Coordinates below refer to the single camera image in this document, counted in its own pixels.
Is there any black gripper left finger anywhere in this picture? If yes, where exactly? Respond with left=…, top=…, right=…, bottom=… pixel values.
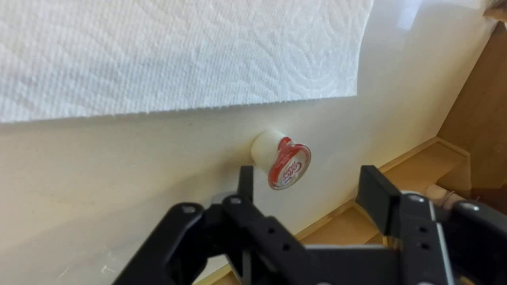
left=112, top=165, right=318, bottom=285

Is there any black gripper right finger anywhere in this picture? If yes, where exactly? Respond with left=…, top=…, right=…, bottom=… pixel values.
left=358, top=163, right=507, bottom=285

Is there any white paper towel sheet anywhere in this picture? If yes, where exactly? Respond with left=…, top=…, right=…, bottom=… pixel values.
left=0, top=0, right=375, bottom=125

